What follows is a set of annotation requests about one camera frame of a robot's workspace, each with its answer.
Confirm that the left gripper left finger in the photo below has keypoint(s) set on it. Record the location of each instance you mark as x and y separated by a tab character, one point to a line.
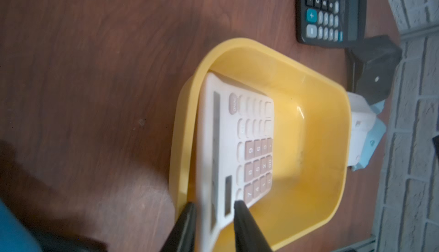
182	236

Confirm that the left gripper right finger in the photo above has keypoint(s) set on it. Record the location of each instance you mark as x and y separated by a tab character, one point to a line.
248	236

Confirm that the pink calculator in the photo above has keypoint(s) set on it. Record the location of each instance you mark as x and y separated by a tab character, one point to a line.
234	158

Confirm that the light blue calculator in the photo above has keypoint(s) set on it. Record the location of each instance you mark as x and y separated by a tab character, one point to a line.
373	139

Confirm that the white calculator face down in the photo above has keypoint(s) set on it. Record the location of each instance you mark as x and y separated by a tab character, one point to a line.
363	120

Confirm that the yellow plastic storage box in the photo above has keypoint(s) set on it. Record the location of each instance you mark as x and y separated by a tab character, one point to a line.
312	128

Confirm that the black calculator face down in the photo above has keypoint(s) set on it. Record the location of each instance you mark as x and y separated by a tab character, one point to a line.
371	64

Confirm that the black calculator face up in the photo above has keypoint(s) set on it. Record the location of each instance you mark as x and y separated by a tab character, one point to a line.
330	23

